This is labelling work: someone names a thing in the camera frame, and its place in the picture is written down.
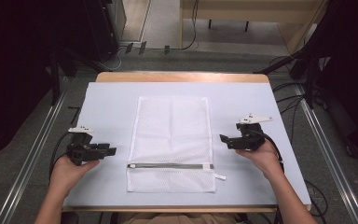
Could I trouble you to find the black floor cables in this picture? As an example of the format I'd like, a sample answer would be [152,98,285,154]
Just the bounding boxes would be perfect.
[271,55,307,145]

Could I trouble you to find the metal floor rail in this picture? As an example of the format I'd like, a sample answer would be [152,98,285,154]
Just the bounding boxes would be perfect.
[294,83,358,224]
[0,77,73,224]

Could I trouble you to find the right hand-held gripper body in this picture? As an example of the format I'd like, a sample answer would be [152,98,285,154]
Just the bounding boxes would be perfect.
[234,113,274,152]

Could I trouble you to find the light wooden bench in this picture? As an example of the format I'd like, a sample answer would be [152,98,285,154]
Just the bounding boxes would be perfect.
[179,0,329,54]

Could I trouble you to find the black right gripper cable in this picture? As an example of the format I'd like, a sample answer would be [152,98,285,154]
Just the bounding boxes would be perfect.
[251,130,286,174]

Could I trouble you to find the person's right hand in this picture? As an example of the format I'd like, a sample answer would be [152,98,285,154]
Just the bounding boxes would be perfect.
[235,137,284,182]

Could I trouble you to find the white floor cable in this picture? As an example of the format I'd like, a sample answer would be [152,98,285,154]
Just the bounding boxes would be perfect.
[103,46,127,71]

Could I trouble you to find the black hanging cable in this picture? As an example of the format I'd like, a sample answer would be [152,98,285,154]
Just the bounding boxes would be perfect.
[180,0,200,51]

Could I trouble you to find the dark curtain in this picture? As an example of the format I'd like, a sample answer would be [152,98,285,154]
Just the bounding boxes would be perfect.
[0,0,90,165]
[301,0,358,161]

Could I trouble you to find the black metal stand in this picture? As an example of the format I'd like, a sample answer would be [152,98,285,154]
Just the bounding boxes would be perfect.
[254,46,327,110]
[45,46,113,106]

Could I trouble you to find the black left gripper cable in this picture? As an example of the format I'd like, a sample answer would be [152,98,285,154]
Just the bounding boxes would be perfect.
[48,132,73,183]

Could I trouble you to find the pale table mat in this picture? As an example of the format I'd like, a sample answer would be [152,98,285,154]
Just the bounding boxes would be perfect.
[62,81,312,209]

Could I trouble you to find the black cabinet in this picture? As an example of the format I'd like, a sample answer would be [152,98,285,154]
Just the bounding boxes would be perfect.
[82,0,128,63]

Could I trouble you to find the wooden table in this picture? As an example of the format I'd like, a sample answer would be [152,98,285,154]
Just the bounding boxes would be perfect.
[62,71,312,215]

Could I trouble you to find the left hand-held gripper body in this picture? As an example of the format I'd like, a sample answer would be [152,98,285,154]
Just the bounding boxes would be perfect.
[65,125,103,166]

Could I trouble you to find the person's beige trousers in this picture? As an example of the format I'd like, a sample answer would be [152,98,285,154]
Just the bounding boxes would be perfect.
[117,212,241,224]

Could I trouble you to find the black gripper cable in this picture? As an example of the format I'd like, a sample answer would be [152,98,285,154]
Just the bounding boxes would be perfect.
[48,132,73,183]
[251,130,286,174]

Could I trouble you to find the person's left hand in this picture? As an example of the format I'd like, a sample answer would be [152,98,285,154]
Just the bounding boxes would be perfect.
[48,154,101,195]

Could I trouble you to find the white mesh laundry bag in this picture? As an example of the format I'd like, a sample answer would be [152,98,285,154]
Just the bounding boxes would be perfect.
[126,95,227,194]

